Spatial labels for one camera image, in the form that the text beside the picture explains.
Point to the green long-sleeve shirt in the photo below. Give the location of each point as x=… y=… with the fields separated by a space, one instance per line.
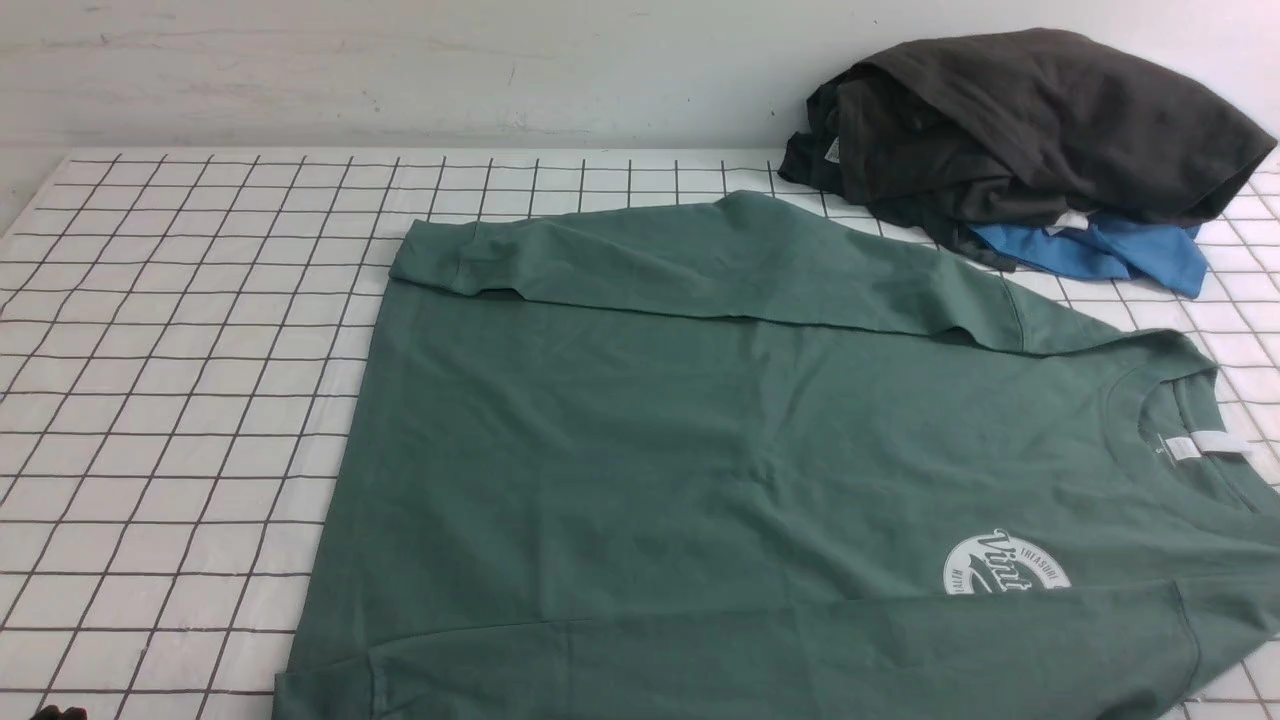
x=734 y=461

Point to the dark grey crumpled garment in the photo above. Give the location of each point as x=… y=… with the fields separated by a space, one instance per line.
x=1022 y=128

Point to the blue crumpled garment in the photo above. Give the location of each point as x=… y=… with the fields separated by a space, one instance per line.
x=1104 y=247

